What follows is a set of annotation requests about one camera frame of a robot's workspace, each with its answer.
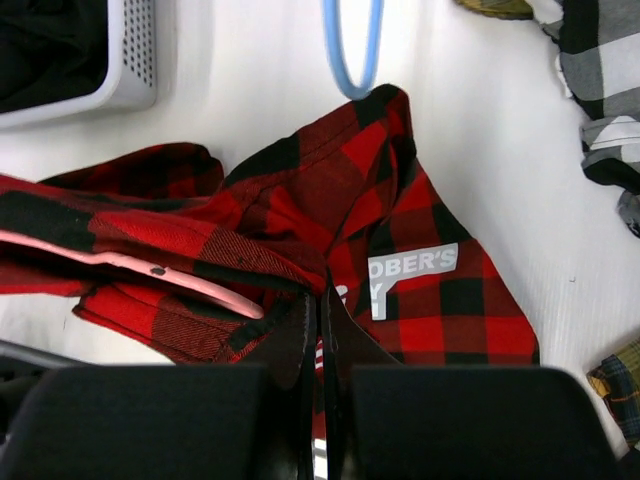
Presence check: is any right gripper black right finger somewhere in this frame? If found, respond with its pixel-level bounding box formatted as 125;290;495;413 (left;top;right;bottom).
319;289;622;479

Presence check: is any light blue wire hanger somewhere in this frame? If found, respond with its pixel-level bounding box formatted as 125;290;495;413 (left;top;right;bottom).
321;0;385;100

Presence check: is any grey white plaid shirt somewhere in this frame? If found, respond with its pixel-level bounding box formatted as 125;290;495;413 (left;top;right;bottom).
529;0;639;235

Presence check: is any white plastic basket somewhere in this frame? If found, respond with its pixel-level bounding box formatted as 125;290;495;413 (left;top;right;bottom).
1;0;157;129

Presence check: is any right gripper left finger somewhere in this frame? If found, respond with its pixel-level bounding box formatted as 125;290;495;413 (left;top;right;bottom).
1;295;316;479

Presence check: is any black polo shirt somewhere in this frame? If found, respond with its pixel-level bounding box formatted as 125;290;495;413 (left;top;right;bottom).
1;1;108;113

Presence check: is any red black plaid shirt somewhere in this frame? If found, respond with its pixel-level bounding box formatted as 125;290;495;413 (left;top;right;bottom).
1;85;539;366

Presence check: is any pink wire hanger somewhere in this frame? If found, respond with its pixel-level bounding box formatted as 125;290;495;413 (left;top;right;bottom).
1;230;264;319

